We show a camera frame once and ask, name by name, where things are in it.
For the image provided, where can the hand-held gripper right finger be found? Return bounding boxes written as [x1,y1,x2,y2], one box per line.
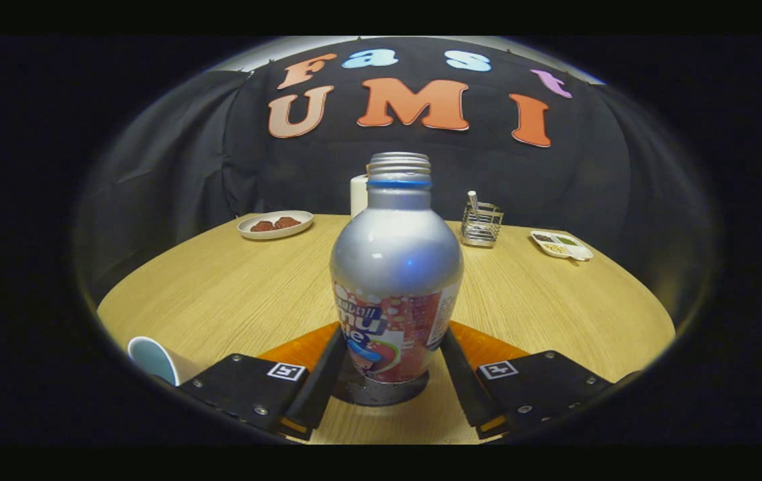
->
[440,322,629,440]

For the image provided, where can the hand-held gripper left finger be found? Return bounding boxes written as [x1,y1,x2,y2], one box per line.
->
[180,325,348,442]

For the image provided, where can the dark brown round coaster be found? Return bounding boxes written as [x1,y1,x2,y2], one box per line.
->
[332,364,430,407]

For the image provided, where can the silver juice bottle pink label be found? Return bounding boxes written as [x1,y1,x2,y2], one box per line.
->
[330,152,465,385]

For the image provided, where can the white cup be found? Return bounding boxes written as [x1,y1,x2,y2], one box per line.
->
[127,336,201,387]

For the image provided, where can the wooden table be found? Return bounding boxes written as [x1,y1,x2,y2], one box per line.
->
[97,214,677,445]

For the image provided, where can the white round plate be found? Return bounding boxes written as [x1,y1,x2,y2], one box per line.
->
[237,210,315,241]

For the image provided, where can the white divided tray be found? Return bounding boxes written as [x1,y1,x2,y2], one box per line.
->
[530,230,594,262]

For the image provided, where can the white toaster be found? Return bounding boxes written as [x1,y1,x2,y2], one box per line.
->
[350,174,370,218]

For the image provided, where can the black backdrop cloth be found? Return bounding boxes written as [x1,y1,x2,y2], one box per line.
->
[74,40,716,321]

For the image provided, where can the wire mesh utensil holder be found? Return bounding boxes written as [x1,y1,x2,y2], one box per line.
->
[460,202,505,249]

